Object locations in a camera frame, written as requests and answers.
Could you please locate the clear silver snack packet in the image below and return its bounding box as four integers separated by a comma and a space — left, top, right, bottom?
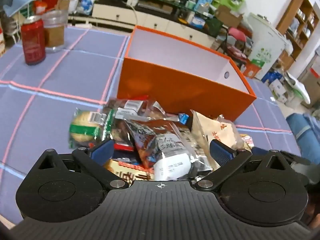
152, 130, 220, 181

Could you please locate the dark red snack packet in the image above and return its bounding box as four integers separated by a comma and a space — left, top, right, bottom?
124, 119, 180, 169

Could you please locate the blue cardboard box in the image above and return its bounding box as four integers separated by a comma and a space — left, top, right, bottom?
261, 70, 284, 84

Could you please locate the person's right forearm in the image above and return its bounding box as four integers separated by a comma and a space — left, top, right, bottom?
304, 185, 320, 230

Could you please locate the yellow red snack packet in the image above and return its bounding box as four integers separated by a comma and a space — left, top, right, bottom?
104, 159, 155, 182

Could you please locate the wooden bookshelf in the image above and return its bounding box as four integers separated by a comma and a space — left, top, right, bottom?
276, 0, 320, 63

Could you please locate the blue fabric bundle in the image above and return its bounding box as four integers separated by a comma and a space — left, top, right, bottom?
286, 112, 320, 160

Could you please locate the brown cardboard box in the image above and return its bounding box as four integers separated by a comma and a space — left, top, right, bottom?
215, 5, 243, 28

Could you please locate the tall blue white packet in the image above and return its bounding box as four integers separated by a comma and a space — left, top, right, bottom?
195, 0, 213, 13

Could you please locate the clear brown snack packet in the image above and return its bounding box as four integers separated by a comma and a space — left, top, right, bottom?
102, 95, 179, 125

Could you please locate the white fridge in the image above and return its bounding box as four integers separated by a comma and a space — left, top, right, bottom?
246, 12, 288, 80

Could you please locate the white blue bag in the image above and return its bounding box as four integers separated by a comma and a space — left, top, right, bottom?
80, 0, 98, 15

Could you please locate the white TV cabinet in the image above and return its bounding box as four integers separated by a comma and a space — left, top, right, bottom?
67, 0, 218, 45

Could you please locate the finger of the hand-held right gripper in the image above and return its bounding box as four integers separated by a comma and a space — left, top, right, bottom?
251, 146, 269, 155

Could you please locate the clear plastic jar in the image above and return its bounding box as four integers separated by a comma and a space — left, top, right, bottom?
41, 10, 68, 53

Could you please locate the red soda can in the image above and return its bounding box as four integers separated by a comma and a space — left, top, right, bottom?
20, 15, 47, 66

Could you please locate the orange paper bag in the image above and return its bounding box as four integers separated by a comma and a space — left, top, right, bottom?
242, 59, 265, 78

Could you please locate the orange storage box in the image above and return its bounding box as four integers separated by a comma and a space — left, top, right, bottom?
117, 25, 257, 122

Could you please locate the red folding chair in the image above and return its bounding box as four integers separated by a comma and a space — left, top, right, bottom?
220, 27, 250, 63

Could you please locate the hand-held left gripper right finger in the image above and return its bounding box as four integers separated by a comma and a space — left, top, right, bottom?
195, 139, 288, 190

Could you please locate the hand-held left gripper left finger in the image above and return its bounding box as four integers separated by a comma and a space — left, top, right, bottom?
35, 138, 129, 190

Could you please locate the green striped bread packet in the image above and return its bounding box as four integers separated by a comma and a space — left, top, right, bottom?
69, 108, 115, 148

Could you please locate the blue tissue pack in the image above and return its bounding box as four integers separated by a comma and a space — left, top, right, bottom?
191, 15, 208, 29

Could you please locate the beige snack packet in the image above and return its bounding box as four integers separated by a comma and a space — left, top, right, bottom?
190, 109, 244, 168

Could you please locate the dark green bag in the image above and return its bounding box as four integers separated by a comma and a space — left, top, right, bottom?
204, 17, 224, 37

